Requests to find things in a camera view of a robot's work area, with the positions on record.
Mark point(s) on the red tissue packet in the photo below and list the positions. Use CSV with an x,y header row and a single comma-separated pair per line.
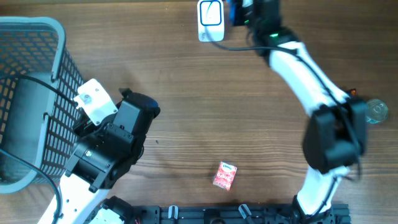
x,y
224,175

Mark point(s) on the round metal tin can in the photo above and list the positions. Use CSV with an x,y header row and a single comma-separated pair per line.
x,y
377,111

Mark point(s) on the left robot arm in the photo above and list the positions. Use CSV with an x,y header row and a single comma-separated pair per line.
x,y
101,156

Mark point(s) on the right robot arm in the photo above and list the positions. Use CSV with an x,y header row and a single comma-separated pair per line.
x,y
336,136

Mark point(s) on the white barcode scanner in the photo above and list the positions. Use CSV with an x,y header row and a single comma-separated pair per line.
x,y
210,17

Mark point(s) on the grey plastic mesh basket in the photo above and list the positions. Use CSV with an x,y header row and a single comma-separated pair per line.
x,y
38,80

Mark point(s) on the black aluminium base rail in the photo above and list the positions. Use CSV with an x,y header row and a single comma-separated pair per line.
x,y
268,214

